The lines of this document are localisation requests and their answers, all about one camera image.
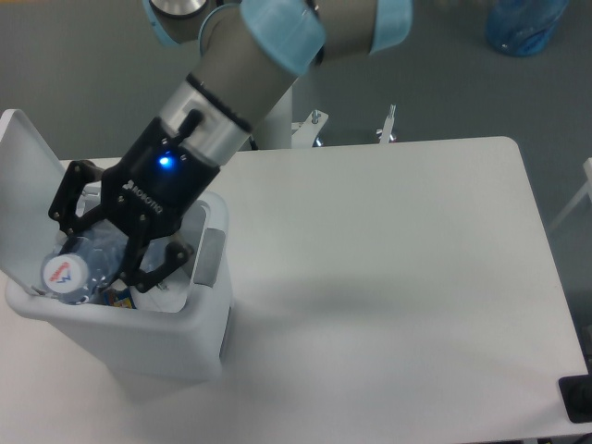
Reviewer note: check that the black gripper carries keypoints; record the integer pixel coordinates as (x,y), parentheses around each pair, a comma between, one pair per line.
(158,178)

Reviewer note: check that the clear crushed plastic bottle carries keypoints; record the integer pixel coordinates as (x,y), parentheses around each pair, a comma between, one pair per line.
(80,266)

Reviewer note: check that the white plastic wrapper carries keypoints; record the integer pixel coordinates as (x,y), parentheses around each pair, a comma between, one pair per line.
(168,297)

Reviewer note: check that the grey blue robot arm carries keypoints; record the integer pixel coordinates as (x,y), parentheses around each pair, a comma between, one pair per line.
(251,53)

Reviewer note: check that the white trash can lid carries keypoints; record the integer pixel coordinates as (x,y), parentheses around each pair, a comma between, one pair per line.
(31,242)

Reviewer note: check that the white plastic trash can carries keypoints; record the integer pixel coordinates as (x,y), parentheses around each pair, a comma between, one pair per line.
(185,345)

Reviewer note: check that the blue orange snack packet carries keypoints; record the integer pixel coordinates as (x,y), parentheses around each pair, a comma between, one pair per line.
(118,296)

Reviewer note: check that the blue plastic bag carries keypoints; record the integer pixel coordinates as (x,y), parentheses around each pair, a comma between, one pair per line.
(523,28)

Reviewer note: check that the white furniture leg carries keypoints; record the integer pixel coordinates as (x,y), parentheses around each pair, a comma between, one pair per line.
(584,193)

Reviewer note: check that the black device at table edge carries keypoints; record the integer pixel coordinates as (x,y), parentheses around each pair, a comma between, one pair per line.
(576,395)

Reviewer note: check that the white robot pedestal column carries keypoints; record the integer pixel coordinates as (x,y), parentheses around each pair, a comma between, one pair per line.
(274,132)

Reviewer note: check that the white pedestal base frame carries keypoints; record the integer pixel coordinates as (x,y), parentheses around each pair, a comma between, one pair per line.
(316,131)

